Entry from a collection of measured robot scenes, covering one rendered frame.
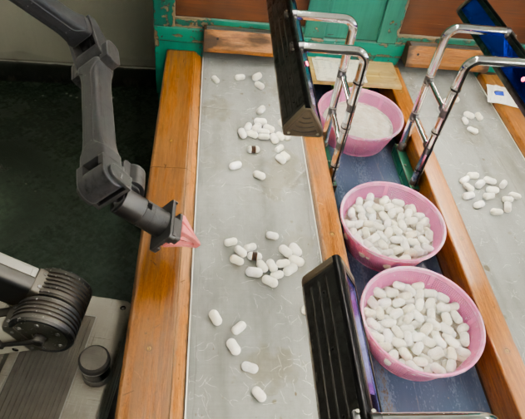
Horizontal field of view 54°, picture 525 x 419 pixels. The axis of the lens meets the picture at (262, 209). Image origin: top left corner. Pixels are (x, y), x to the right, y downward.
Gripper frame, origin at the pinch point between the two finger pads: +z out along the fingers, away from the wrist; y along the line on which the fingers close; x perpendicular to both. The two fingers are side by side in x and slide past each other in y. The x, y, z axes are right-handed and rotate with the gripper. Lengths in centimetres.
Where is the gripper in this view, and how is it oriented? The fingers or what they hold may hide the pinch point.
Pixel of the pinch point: (195, 244)
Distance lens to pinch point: 111.4
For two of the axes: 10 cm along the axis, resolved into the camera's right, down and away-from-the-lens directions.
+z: 6.9, 4.8, 5.5
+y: -0.4, -7.3, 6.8
